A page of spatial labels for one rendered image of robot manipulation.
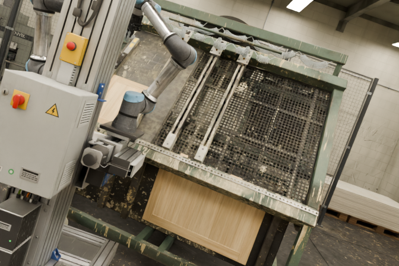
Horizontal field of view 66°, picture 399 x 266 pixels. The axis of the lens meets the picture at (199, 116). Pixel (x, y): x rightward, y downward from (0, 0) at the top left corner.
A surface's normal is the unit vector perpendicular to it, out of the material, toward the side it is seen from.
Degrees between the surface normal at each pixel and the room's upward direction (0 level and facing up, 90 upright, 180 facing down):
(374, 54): 90
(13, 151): 91
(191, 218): 90
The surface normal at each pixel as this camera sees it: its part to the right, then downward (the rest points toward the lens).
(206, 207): -0.20, 0.02
